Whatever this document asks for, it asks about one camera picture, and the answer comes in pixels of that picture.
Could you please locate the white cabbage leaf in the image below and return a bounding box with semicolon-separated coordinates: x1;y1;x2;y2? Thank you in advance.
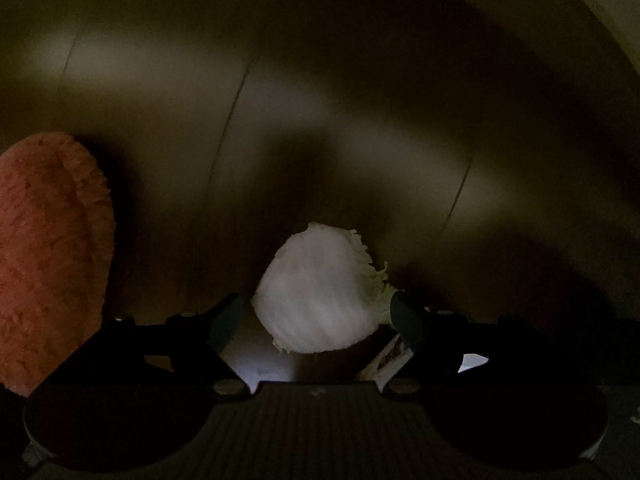
252;223;396;354

